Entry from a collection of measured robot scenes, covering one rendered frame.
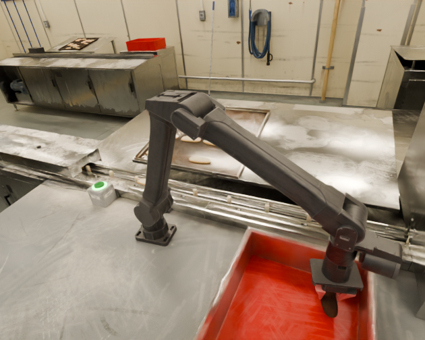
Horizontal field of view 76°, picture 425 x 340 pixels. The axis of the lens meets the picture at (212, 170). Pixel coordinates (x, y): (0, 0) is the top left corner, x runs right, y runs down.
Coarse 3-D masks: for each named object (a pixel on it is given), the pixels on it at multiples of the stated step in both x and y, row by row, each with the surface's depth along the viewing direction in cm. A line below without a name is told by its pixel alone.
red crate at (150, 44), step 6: (126, 42) 412; (132, 42) 408; (138, 42) 405; (144, 42) 402; (150, 42) 398; (156, 42) 402; (162, 42) 417; (132, 48) 413; (138, 48) 410; (144, 48) 406; (150, 48) 403; (156, 48) 403
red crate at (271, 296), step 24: (264, 264) 78; (240, 288) 72; (264, 288) 72; (288, 288) 71; (312, 288) 71; (240, 312) 67; (264, 312) 66; (288, 312) 66; (312, 312) 66; (240, 336) 62; (264, 336) 62; (288, 336) 62; (312, 336) 61; (336, 336) 61
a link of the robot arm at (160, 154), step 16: (160, 96) 59; (176, 96) 58; (192, 96) 56; (208, 96) 58; (160, 112) 57; (192, 112) 53; (208, 112) 58; (160, 128) 61; (176, 128) 64; (160, 144) 64; (160, 160) 67; (160, 176) 71; (144, 192) 77; (160, 192) 76; (144, 208) 78; (144, 224) 82
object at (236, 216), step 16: (0, 160) 138; (48, 176) 126; (64, 176) 120; (80, 176) 119; (96, 176) 118; (128, 192) 107; (176, 208) 100; (192, 208) 96; (208, 208) 95; (224, 208) 94; (240, 208) 94; (240, 224) 90; (256, 224) 87; (272, 224) 86; (288, 224) 86; (304, 224) 85; (304, 240) 82; (320, 240) 80
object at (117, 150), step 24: (144, 120) 181; (408, 120) 152; (96, 144) 155; (120, 144) 153; (144, 144) 150; (408, 144) 130; (120, 168) 131; (144, 168) 129; (192, 192) 110; (240, 192) 108; (264, 192) 107; (384, 216) 91
